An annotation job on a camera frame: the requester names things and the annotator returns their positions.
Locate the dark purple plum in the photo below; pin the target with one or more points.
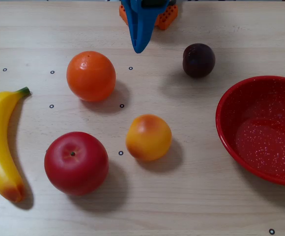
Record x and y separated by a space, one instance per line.
199 61

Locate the orange fruit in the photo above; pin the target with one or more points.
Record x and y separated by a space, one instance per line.
91 76

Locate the red speckled bowl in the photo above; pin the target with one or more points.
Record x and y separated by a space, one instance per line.
255 147

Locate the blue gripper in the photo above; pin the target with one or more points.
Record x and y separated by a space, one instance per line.
140 23

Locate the red apple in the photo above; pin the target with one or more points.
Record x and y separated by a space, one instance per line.
76 167

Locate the yellow orange peach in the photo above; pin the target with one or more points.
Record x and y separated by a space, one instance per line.
148 137

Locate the orange robot base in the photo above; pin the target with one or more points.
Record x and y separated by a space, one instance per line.
167 17

